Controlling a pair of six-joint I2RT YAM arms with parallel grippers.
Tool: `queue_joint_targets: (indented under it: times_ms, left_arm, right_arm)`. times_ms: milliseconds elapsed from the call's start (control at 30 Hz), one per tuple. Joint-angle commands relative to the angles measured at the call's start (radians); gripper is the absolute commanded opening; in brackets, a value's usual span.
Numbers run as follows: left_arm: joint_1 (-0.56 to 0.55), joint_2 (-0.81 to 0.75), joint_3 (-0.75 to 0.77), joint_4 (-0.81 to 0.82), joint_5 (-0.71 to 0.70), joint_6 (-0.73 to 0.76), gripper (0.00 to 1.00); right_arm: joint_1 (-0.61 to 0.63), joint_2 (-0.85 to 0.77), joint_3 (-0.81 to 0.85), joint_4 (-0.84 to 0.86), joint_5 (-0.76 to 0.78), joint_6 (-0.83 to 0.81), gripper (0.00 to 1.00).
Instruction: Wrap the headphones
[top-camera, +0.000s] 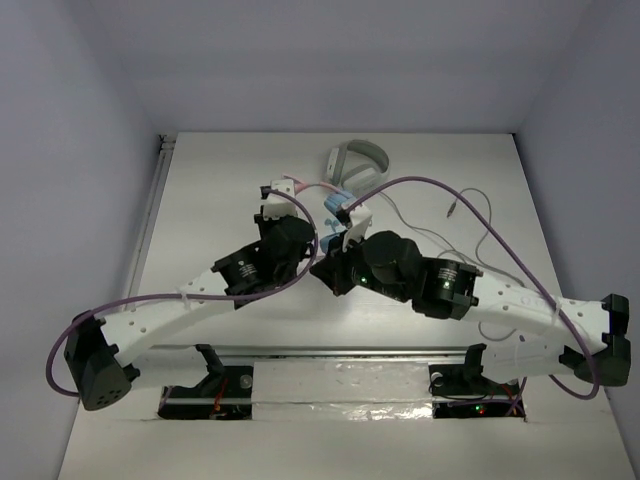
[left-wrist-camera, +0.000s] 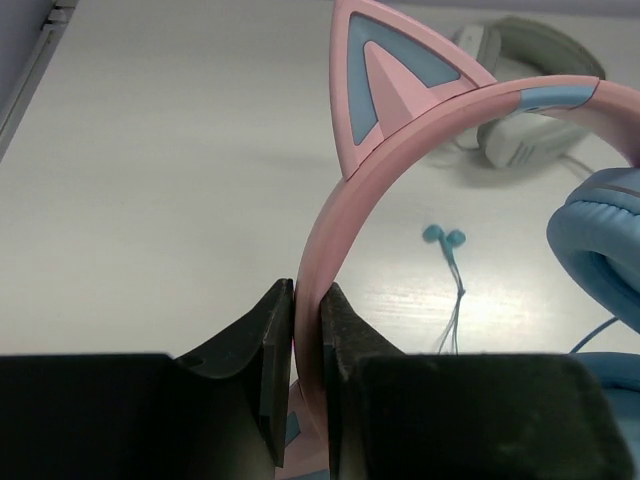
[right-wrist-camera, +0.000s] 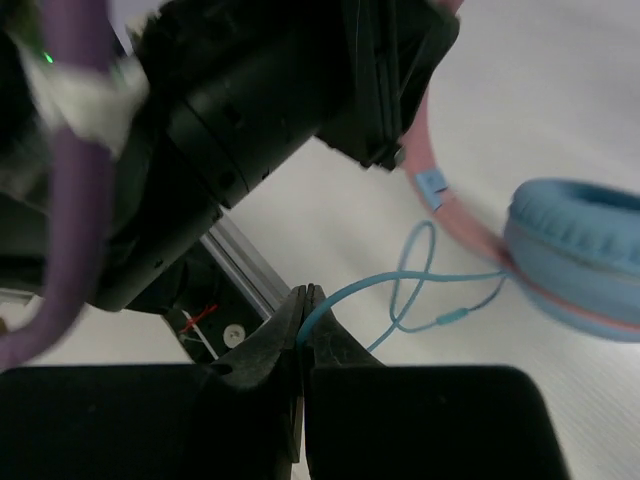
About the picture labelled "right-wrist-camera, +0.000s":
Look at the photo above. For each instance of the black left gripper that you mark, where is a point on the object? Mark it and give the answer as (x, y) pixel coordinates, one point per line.
(392, 49)

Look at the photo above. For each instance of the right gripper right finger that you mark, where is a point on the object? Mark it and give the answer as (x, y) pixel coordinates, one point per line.
(331, 357)

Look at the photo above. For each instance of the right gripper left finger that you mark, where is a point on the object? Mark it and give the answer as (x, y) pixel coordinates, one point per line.
(266, 381)

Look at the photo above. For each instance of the pink blue cat-ear headphones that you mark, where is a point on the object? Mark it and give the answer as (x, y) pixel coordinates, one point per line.
(572, 247)

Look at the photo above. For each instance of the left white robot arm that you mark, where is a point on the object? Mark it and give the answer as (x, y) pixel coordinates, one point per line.
(236, 87)

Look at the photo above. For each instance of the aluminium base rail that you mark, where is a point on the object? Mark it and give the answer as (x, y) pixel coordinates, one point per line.
(198, 273)

